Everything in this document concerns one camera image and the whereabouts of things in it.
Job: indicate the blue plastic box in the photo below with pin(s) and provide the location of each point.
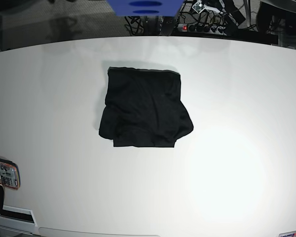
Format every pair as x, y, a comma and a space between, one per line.
145, 7

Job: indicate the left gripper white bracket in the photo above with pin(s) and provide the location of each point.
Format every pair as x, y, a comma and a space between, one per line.
199, 7

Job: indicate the small sticker label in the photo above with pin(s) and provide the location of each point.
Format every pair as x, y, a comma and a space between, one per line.
288, 234

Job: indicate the white tray at table edge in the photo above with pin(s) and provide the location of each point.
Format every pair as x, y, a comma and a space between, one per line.
18, 220

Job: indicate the black T-shirt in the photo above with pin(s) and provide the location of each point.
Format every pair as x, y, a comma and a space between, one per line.
143, 108

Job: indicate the black power strip red switch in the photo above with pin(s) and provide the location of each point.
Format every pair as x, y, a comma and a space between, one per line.
210, 29

